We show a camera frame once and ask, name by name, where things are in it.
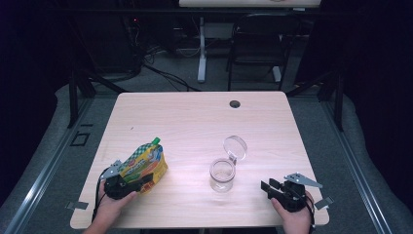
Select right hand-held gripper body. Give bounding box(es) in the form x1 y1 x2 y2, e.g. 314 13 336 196
269 172 323 213

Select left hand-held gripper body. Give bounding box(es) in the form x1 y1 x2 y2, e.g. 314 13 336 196
99 159 144 201

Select yellow spout pouch green cap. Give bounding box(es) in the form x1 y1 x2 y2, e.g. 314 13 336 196
117 136 169 195

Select clear glass jar hinged lid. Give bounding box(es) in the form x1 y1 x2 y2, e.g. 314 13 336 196
208 135 248 193

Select person's left hand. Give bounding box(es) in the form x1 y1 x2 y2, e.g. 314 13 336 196
96 180 138 223

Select person's right hand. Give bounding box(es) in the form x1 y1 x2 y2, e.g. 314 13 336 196
271 190 316 234

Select black metal stand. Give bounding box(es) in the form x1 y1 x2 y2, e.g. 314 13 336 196
285 69 345 133
67 69 128 129

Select white desk with white legs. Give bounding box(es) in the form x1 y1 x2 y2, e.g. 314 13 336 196
178 0 321 84

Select dark curtain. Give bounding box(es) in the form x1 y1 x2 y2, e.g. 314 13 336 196
0 0 71 199
342 0 413 211

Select black folding chair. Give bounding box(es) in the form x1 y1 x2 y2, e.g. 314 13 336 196
226 13 301 92

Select dark equipment with red light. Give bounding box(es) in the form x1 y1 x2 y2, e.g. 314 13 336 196
121 14 145 67

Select right hand-held gripper black cable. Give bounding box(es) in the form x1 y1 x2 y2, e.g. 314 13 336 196
305 194 317 230

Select grey metal bracket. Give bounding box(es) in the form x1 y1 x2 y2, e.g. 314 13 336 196
65 201 90 211
314 196 334 211

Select aluminium rail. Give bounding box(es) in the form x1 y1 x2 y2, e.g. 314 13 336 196
319 97 394 234
0 97 95 234

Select black floor cables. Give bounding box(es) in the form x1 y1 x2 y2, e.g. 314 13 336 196
142 62 201 93

